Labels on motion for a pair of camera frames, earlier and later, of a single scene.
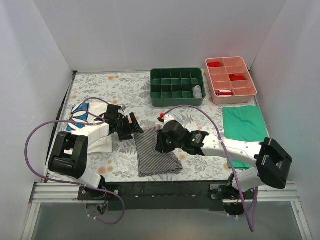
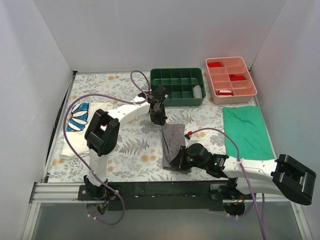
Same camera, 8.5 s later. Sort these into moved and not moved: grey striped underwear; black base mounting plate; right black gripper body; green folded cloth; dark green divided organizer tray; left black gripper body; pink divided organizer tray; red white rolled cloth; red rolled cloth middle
Moved: right black gripper body; grey striped underwear; left black gripper body
Not moved: dark green divided organizer tray; red rolled cloth middle; black base mounting plate; green folded cloth; red white rolled cloth; pink divided organizer tray
